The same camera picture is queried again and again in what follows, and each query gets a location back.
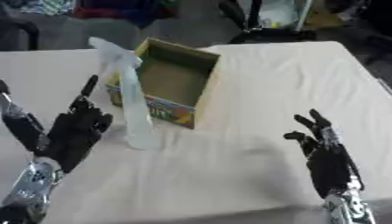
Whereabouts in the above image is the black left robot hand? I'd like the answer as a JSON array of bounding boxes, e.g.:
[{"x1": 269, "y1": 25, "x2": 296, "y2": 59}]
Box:
[{"x1": 0, "y1": 74, "x2": 116, "y2": 173}]

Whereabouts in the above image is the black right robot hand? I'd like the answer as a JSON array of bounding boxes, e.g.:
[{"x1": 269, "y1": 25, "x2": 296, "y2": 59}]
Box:
[{"x1": 282, "y1": 108, "x2": 367, "y2": 200}]

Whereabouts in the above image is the open cardboard box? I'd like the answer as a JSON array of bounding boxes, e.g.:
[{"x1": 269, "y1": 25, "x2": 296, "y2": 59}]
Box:
[{"x1": 104, "y1": 37, "x2": 222, "y2": 130}]

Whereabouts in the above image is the black chair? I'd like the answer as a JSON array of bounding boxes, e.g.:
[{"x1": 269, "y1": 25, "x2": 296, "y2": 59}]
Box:
[{"x1": 0, "y1": 17, "x2": 42, "y2": 52}]

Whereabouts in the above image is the dark cloth pile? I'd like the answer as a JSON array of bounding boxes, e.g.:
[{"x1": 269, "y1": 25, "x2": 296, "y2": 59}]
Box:
[{"x1": 70, "y1": 0, "x2": 181, "y2": 30}]

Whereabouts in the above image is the black tripod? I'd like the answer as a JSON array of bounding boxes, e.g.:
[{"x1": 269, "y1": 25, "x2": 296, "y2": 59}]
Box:
[{"x1": 217, "y1": 0, "x2": 319, "y2": 45}]

